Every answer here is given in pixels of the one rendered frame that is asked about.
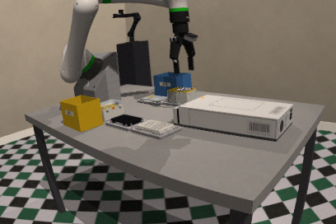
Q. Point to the blue open-top bin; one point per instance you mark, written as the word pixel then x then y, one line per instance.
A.
pixel 169 81

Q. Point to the yellow bin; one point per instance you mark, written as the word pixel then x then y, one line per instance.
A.
pixel 81 117

